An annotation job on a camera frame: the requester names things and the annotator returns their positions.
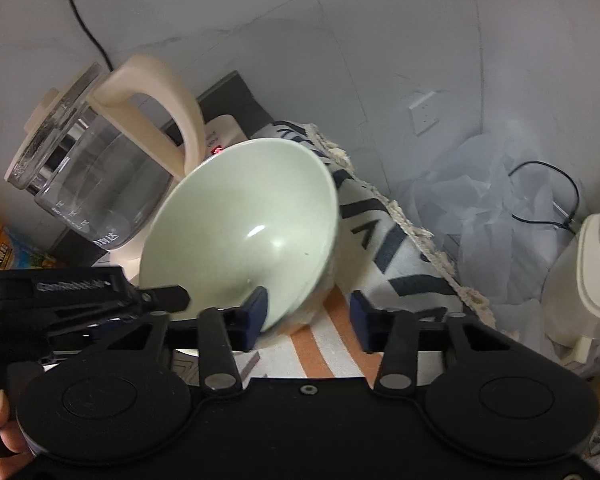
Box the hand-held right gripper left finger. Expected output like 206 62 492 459
87 287 270 393

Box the white wall socket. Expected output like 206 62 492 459
409 91 440 136

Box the glass kettle with cream handle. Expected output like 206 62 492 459
5 55 206 253

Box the pale green bowl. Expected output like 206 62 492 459
139 138 340 336

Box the patterned white table cloth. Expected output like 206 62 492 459
172 120 491 378

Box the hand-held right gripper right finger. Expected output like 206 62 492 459
351 291 521 395

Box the black kettle power cable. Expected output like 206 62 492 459
30 0 115 75

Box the cream kettle base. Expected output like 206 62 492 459
107 115 251 281

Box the cream utensil holder stand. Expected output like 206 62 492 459
542 212 600 367

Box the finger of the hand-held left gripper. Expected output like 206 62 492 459
130 285 191 313
50 312 151 343

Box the orange juice bottle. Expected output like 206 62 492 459
0 209 61 273

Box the white crumpled plastic sheet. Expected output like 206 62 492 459
390 132 600 378

